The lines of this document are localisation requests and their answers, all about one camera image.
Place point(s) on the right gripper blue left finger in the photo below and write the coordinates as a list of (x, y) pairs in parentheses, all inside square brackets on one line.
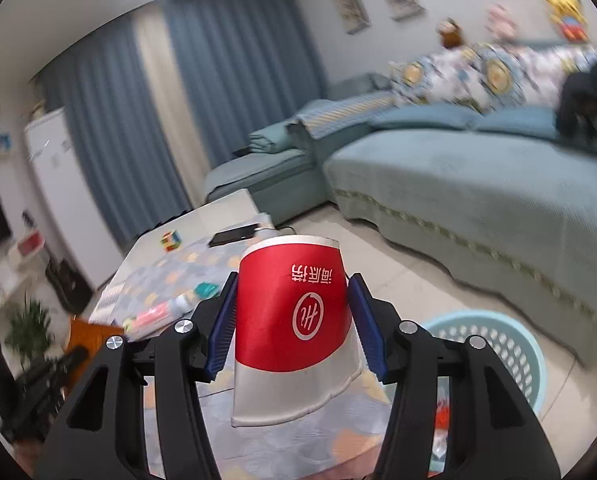
[(100, 432)]

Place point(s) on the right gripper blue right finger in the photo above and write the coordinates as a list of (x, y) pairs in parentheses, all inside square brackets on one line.
[(493, 431)]

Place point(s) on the red white paper cup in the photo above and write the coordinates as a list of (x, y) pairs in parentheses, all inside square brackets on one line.
[(296, 348)]

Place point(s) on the green potted plant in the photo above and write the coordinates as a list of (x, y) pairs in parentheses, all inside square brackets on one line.
[(29, 337)]

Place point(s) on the light blue plastic basket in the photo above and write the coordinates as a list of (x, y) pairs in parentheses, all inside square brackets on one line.
[(514, 345)]

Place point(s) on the scale pattern tablecloth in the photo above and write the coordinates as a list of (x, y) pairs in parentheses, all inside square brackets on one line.
[(341, 440)]

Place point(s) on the teal small cup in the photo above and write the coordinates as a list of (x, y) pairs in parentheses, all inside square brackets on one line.
[(206, 291)]

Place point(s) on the colourful puzzle cube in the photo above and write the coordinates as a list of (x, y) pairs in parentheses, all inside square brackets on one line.
[(171, 241)]

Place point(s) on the white refrigerator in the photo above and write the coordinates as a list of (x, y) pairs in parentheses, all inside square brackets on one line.
[(67, 194)]

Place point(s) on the teal sofa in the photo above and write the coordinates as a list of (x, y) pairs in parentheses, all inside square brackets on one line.
[(511, 215)]

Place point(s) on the black smartphone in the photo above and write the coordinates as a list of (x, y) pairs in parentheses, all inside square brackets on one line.
[(234, 235)]

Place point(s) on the cream sheer curtain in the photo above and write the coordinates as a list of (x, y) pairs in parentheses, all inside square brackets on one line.
[(170, 99)]

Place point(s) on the teal flat cushion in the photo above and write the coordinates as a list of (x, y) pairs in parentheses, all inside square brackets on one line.
[(435, 116), (528, 121)]

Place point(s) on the folded teal blanket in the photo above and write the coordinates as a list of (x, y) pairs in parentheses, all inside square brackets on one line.
[(273, 139)]

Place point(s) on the black jacket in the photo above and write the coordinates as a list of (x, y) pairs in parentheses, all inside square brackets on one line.
[(578, 101)]

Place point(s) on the floral long pillow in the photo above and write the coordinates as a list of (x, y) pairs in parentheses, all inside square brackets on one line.
[(488, 77)]

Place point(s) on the blue curtain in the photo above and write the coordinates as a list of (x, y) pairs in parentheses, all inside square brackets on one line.
[(246, 64)]

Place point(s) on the brown monkey plush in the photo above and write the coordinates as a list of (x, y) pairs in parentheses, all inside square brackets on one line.
[(450, 34)]

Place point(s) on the pink pig plush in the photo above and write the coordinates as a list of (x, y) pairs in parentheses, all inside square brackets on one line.
[(500, 24)]

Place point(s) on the yellow pikachu plush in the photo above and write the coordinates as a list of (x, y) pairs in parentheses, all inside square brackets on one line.
[(569, 19)]

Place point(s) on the plant sketch picture frame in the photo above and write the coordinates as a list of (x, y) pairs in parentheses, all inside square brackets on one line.
[(353, 15)]

